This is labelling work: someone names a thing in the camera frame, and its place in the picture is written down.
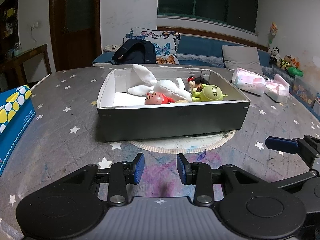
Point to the grey cardboard box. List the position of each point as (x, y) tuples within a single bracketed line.
[(126, 117)]

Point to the butterfly print pillow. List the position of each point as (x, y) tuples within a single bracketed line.
[(165, 42)]

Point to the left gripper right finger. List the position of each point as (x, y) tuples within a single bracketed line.
[(200, 175)]

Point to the black-haired girl doll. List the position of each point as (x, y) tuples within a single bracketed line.
[(195, 83)]

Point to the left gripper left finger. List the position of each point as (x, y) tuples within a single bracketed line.
[(122, 174)]

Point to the dark blue backpack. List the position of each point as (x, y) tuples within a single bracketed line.
[(135, 51)]

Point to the white plush rabbit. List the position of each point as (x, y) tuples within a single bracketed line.
[(166, 87)]

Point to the red round toy figure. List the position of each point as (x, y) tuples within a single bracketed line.
[(156, 98)]

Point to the blue yellow tissue box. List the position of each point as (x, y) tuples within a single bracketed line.
[(17, 111)]

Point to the green framed window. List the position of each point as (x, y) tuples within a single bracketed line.
[(236, 13)]

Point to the brown wooden door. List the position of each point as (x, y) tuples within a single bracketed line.
[(74, 32)]

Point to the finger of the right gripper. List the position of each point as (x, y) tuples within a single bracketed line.
[(281, 144)]

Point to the wooden side table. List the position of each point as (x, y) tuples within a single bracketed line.
[(17, 63)]

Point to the dark wooden shelf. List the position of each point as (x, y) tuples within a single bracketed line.
[(9, 25)]

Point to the green round toy figure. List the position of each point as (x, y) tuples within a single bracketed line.
[(207, 93)]

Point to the small plush toys pile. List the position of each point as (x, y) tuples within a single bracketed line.
[(291, 65)]

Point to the round white placemat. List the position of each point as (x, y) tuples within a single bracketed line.
[(185, 144)]

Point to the tan peanut toy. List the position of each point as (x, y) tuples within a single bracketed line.
[(181, 101)]

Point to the blue sofa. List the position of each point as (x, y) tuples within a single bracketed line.
[(208, 52)]

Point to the grey cushion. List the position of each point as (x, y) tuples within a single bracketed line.
[(241, 57)]

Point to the panda plush toy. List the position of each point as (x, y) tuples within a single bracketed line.
[(274, 56)]

